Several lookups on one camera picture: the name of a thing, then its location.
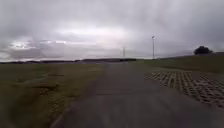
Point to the grass embankment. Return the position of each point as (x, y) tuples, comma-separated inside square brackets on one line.
[(193, 63)]

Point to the grass field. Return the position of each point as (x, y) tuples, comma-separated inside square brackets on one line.
[(36, 90)]

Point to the grid paver patch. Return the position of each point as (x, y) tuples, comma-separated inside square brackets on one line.
[(196, 85)]

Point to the distant dark tree line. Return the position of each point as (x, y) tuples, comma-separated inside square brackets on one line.
[(83, 60)]

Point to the grey asphalt path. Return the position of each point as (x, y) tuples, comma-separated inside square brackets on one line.
[(126, 100)]

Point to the dark tree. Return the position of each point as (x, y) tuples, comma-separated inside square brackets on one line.
[(202, 50)]

